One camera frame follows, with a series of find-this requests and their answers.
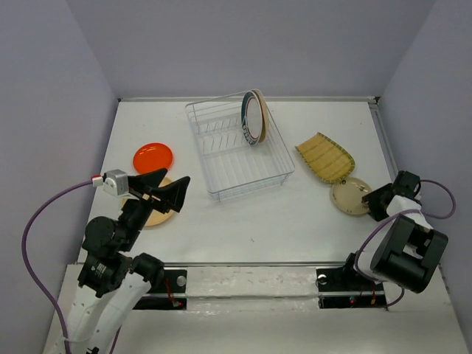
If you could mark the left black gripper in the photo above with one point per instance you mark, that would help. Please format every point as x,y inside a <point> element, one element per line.
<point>172,195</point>

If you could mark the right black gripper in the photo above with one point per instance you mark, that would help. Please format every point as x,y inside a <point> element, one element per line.
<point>371,198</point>

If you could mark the tan round plate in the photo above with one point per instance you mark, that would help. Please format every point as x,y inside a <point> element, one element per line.
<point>156,219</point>

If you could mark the small cream plate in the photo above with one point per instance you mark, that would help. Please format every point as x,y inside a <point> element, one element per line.
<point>347,195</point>

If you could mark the white plate with green rim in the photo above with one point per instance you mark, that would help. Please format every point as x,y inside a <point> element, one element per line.
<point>252,121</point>

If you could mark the beige plate with leaf design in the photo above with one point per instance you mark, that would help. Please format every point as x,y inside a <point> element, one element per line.
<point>265,114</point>

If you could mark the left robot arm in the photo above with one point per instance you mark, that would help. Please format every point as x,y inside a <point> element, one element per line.
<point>111,283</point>

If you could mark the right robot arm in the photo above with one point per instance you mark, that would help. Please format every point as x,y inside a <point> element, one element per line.
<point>404,248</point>

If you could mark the orange translucent plate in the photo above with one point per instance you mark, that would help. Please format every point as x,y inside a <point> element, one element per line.
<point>152,156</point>

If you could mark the yellow bamboo-pattern rectangular plate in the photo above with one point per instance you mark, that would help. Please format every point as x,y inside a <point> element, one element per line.
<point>328,160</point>

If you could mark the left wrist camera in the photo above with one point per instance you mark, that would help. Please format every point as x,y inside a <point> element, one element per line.
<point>116,183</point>

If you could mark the white wire dish rack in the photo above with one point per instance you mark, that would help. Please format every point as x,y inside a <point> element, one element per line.
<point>230,165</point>

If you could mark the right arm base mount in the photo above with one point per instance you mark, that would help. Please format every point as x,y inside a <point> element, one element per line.
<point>344,289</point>

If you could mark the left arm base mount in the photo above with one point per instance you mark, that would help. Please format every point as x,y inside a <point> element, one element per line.
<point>170,294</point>

